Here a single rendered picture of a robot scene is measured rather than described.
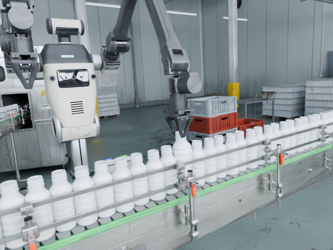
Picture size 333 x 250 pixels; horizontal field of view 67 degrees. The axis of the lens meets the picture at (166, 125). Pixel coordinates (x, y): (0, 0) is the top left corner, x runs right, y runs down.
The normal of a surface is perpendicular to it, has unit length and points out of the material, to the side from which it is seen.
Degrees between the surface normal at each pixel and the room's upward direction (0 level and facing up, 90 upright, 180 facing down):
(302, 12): 90
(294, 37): 90
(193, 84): 89
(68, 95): 90
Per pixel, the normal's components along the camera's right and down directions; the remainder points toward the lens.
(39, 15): 0.53, 0.12
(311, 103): -0.83, 0.14
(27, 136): 0.24, 0.16
